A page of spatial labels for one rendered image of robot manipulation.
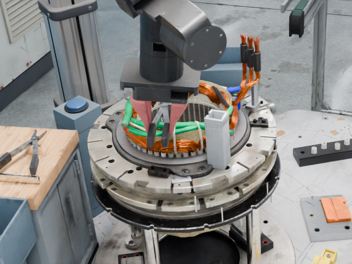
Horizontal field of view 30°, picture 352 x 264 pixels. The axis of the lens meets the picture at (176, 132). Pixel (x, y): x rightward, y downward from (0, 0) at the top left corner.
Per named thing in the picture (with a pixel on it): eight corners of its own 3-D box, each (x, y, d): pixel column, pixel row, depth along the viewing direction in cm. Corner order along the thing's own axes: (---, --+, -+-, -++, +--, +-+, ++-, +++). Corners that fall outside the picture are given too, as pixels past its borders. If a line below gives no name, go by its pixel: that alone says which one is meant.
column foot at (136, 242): (152, 230, 135) (152, 226, 134) (135, 250, 130) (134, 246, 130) (140, 226, 136) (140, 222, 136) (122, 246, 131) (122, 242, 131)
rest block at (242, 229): (246, 245, 126) (245, 237, 125) (229, 230, 130) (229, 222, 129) (263, 236, 128) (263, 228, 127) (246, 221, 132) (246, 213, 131)
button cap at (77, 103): (90, 105, 133) (89, 100, 132) (75, 113, 131) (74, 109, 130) (77, 99, 135) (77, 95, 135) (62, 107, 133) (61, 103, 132)
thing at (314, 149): (352, 147, 153) (352, 142, 152) (312, 154, 152) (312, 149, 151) (348, 142, 155) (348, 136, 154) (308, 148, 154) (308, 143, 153)
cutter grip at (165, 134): (167, 147, 88) (166, 138, 88) (161, 147, 89) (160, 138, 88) (170, 131, 92) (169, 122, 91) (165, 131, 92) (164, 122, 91)
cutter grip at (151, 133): (153, 147, 89) (152, 138, 88) (146, 147, 89) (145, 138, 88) (156, 132, 92) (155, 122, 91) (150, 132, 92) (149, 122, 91)
